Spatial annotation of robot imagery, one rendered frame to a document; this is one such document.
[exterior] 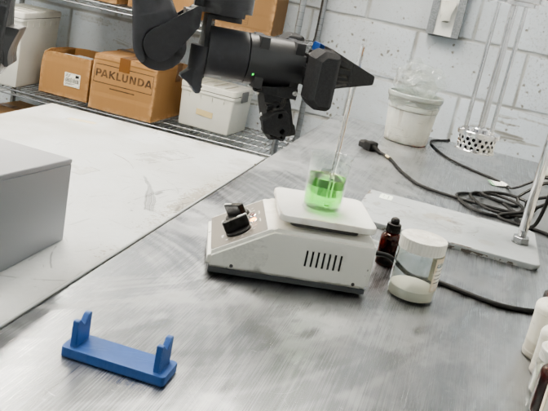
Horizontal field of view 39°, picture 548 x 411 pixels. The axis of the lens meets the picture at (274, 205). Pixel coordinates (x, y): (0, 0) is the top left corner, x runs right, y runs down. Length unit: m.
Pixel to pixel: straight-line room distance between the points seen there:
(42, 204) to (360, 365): 0.39
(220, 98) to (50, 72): 0.76
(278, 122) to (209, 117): 2.35
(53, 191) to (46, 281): 0.12
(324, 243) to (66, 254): 0.30
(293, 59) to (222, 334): 0.31
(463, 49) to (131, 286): 2.59
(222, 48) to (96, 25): 2.91
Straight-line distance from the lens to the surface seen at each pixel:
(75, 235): 1.00
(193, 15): 0.84
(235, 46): 0.86
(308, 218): 0.92
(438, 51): 3.32
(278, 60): 0.87
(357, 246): 0.94
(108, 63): 3.27
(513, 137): 3.35
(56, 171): 0.92
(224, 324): 0.82
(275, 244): 0.92
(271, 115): 0.87
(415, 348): 0.87
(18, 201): 0.87
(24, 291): 0.84
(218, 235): 0.97
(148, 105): 3.21
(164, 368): 0.71
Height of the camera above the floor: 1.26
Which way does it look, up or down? 17 degrees down
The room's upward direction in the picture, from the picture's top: 11 degrees clockwise
